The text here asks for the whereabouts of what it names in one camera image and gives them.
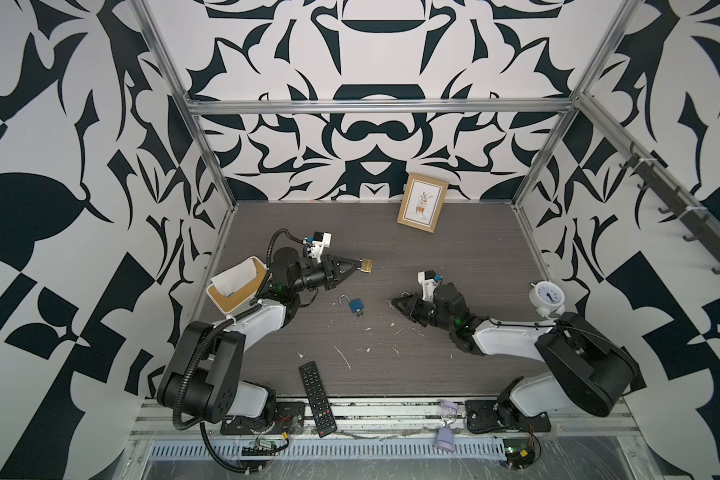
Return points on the white slotted cable duct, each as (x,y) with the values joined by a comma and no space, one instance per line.
(492,449)

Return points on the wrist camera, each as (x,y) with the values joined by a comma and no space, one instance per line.
(315,245)
(429,280)

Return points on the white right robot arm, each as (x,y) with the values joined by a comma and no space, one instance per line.
(585,369)

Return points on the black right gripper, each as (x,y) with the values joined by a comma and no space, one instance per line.
(412,313)

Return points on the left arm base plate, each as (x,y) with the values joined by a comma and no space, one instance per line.
(286,415)

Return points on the left circuit board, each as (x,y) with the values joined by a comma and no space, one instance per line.
(265,447)

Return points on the right circuit board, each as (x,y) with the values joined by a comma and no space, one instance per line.
(521,453)

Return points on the black remote control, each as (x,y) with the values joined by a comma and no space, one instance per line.
(319,403)

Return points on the circuit board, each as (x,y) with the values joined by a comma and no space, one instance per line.
(265,447)
(521,453)

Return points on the purple hourglass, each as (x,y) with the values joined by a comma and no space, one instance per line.
(445,440)

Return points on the white alarm clock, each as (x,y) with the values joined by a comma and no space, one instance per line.
(548,299)

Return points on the grey wall hook rack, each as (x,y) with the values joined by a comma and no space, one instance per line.
(677,201)

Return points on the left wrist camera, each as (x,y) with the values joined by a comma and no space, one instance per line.
(315,245)

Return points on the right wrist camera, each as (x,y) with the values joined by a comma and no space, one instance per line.
(429,280)

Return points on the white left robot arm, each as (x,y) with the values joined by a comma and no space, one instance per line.
(202,384)

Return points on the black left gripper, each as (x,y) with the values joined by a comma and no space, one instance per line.
(331,274)

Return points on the gold picture frame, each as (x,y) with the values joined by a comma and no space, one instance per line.
(422,202)

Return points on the blue padlock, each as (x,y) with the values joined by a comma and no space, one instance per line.
(355,305)

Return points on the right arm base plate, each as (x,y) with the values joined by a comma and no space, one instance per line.
(493,416)

